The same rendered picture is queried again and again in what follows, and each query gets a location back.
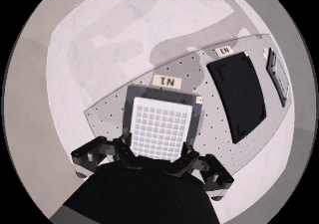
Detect small white label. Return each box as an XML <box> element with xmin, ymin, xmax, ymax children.
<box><xmin>153</xmin><ymin>75</ymin><xmax>181</xmax><ymax>90</ymax></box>
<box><xmin>214</xmin><ymin>46</ymin><xmax>233</xmax><ymax>58</ymax></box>
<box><xmin>263</xmin><ymin>47</ymin><xmax>268</xmax><ymax>59</ymax></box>

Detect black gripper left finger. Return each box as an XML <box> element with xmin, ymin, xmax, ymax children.
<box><xmin>71</xmin><ymin>132</ymin><xmax>143</xmax><ymax>178</ymax></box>

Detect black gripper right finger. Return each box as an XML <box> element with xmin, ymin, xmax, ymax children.
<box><xmin>162</xmin><ymin>141</ymin><xmax>234</xmax><ymax>201</ymax></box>

